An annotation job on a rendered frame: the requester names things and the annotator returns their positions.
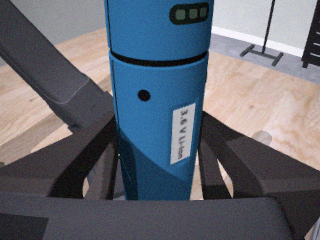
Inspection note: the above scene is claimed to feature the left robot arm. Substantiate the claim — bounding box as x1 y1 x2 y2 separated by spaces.
0 0 114 133

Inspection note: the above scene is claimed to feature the blue nut driver barrel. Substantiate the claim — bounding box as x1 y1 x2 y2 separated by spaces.
104 0 214 200

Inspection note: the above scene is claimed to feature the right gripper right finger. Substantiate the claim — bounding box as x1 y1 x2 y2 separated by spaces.
197 110 320 239

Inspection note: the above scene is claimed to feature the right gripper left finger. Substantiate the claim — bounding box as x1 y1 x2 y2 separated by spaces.
0 110 119 200

